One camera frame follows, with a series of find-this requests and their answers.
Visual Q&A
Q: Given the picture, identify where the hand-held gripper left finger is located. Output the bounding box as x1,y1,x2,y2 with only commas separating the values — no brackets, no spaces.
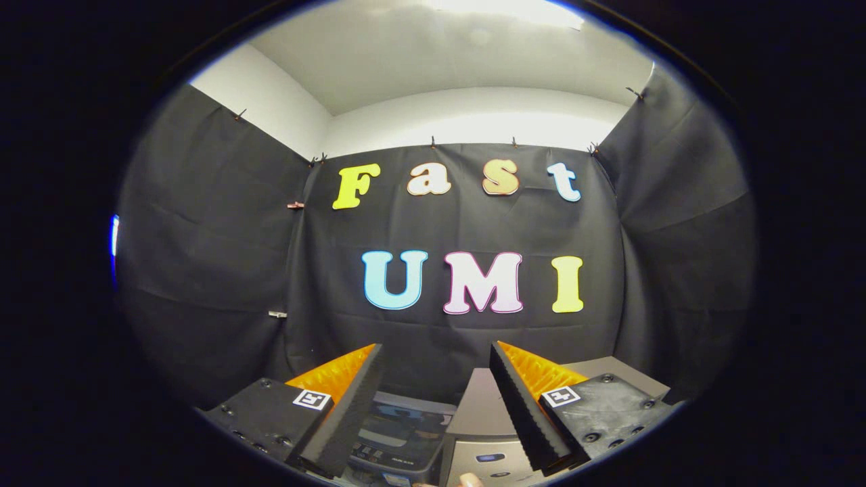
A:
196,343,385,480

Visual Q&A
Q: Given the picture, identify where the row of black clips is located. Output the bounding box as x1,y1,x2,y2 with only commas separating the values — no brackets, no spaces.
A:
232,87,645,166

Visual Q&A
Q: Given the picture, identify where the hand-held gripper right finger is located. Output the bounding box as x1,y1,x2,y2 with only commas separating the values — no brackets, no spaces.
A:
488,340,684,474

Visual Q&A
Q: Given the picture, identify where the black backdrop cloth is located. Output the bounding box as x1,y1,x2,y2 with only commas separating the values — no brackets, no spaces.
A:
112,64,757,407

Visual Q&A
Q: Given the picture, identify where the grey washing machine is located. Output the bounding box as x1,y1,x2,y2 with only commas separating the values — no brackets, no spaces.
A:
338,390,457,487

